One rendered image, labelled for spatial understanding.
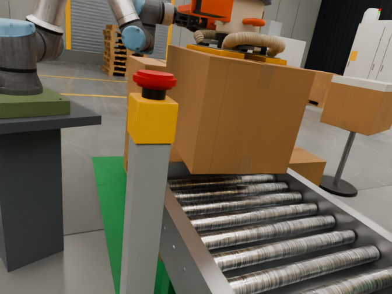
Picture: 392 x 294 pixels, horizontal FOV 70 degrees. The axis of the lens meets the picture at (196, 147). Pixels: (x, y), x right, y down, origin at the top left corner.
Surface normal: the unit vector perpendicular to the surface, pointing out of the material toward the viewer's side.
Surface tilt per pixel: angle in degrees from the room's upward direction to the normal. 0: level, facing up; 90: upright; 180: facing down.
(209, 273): 0
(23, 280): 0
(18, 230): 90
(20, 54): 91
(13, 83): 72
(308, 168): 90
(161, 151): 90
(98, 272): 0
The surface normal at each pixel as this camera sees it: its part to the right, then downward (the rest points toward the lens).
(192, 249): 0.14, -0.93
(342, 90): -0.74, 0.13
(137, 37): -0.03, 0.42
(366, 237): -0.91, 0.01
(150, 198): 0.39, 0.36
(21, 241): 0.70, 0.33
